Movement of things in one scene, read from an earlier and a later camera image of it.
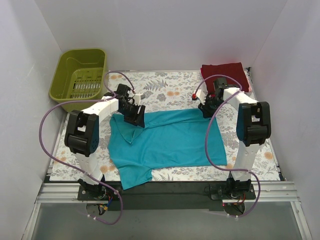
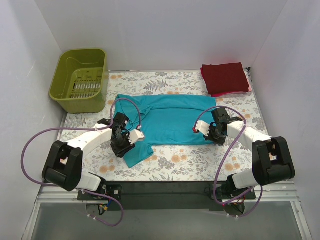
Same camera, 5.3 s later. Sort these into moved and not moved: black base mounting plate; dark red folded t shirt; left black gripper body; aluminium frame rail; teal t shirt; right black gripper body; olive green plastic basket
Moved: teal t shirt; right black gripper body; left black gripper body
Not moved: aluminium frame rail; dark red folded t shirt; olive green plastic basket; black base mounting plate
